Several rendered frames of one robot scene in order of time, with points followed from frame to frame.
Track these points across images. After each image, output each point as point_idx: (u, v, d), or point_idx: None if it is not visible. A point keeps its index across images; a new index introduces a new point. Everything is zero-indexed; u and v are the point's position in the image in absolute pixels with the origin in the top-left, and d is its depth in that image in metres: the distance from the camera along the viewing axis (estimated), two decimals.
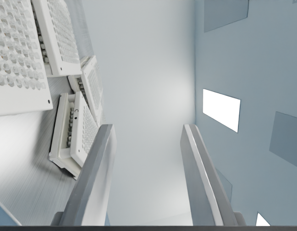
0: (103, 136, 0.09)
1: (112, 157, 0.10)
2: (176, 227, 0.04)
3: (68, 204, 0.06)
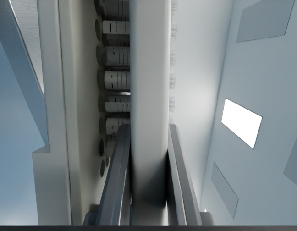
0: (125, 136, 0.09)
1: None
2: (176, 227, 0.04)
3: (101, 204, 0.06)
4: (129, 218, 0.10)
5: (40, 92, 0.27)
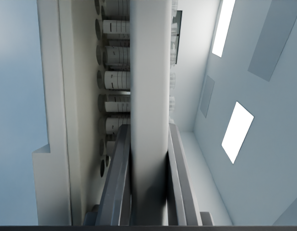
0: (125, 136, 0.09)
1: None
2: (176, 227, 0.04)
3: (101, 204, 0.06)
4: (129, 218, 0.10)
5: None
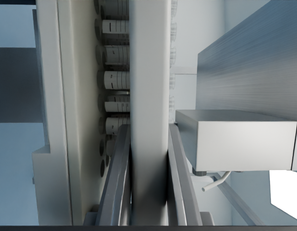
0: (125, 136, 0.09)
1: None
2: (176, 227, 0.04)
3: (101, 204, 0.06)
4: (129, 218, 0.10)
5: None
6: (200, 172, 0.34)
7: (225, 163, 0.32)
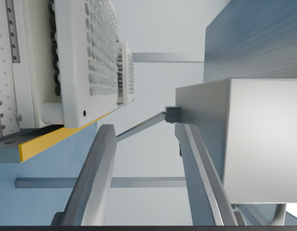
0: (103, 136, 0.09)
1: (112, 157, 0.10)
2: (176, 227, 0.04)
3: (68, 204, 0.06)
4: None
5: None
6: None
7: (294, 185, 0.13)
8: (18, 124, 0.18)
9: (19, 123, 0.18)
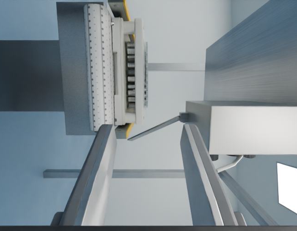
0: (103, 136, 0.09)
1: (112, 157, 0.10)
2: (176, 227, 0.04)
3: (68, 204, 0.06)
4: (134, 113, 0.39)
5: None
6: (212, 156, 0.36)
7: (237, 146, 0.33)
8: (114, 123, 0.39)
9: (114, 122, 0.38)
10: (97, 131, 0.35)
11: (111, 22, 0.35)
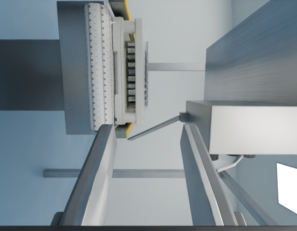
0: (103, 136, 0.09)
1: (112, 157, 0.10)
2: (176, 227, 0.04)
3: (68, 204, 0.06)
4: (134, 112, 0.39)
5: None
6: (213, 156, 0.36)
7: (237, 146, 0.33)
8: (114, 122, 0.39)
9: (115, 121, 0.38)
10: (97, 130, 0.35)
11: (111, 21, 0.35)
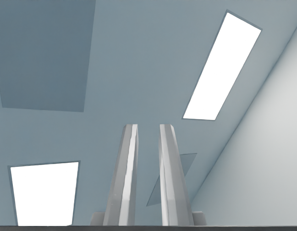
0: (130, 136, 0.09)
1: (137, 157, 0.10)
2: (176, 227, 0.04)
3: (109, 204, 0.06)
4: None
5: None
6: None
7: None
8: None
9: None
10: None
11: None
